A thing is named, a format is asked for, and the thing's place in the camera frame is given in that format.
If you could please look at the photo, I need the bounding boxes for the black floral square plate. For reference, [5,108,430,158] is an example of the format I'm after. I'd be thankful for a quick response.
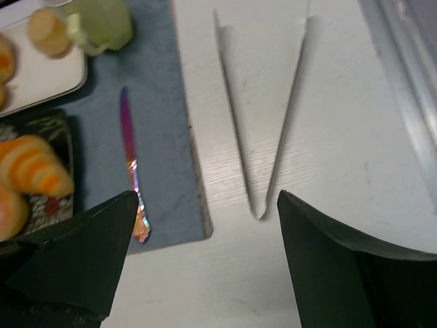
[1,109,74,235]

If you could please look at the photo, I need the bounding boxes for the pale green mug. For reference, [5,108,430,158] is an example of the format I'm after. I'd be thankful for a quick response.
[61,1,133,56]

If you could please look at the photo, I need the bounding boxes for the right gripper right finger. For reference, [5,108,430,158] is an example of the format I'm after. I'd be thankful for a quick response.
[277,191,436,327]

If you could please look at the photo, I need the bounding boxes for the aluminium table frame rail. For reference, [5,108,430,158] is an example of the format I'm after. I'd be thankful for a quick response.
[359,1,436,204]

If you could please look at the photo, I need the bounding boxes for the white rectangular serving tray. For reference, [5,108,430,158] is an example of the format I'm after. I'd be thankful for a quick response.
[1,18,87,116]

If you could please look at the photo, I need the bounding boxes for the striped croissant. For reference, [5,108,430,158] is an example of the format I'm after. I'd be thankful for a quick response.
[1,135,74,197]

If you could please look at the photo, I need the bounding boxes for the white tongs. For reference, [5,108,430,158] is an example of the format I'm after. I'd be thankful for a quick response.
[213,8,309,220]

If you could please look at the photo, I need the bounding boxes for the round golden bun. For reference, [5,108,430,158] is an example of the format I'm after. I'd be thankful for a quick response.
[0,33,16,84]

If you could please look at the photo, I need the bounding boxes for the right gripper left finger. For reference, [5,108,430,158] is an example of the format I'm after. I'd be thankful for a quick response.
[1,191,139,327]

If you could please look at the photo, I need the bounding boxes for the small round bread roll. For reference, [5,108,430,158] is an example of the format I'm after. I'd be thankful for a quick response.
[27,8,71,57]

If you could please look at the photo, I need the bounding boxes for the blue cloth placemat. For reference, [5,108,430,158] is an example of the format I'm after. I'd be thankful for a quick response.
[64,0,214,256]

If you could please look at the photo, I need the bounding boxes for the iridescent purple knife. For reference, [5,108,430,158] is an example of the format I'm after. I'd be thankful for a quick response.
[119,87,151,244]

